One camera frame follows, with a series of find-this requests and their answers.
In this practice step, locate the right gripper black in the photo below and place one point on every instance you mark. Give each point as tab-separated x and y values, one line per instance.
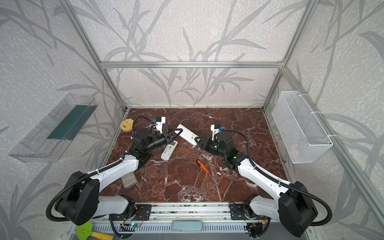
205	144

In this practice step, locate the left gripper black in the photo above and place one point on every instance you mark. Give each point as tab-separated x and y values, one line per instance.
166	135

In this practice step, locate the white remote control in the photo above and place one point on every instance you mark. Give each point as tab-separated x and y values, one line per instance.
168	151
187	135

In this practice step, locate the orange handled screwdriver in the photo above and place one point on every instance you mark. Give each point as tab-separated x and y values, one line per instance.
203	167

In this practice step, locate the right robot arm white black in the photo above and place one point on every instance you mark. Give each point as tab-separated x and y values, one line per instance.
289	203

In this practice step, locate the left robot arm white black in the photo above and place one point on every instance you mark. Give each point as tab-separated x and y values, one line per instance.
80	200

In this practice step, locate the yellow smiley sponge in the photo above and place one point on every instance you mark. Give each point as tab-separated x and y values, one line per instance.
127	125

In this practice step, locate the grey rectangular sponge block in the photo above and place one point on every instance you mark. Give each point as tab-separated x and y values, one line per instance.
129	180

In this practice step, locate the pale green rectangular tray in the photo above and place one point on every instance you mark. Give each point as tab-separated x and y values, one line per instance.
187	226

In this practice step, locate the pink item in basket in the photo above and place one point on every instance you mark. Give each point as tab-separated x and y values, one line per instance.
294	151

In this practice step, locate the green yellow scoop brush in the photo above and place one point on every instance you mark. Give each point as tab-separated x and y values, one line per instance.
83	232

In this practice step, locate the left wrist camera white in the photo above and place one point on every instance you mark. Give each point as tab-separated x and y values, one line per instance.
158	123

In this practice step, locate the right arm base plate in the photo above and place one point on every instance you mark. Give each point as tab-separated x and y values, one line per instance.
244	212

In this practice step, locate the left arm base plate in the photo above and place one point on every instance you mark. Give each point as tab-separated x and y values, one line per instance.
140	212

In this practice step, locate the white wire mesh basket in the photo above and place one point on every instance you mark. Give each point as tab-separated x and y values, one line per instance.
299	124

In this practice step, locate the clear plastic wall shelf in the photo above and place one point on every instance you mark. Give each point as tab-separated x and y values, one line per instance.
48	141

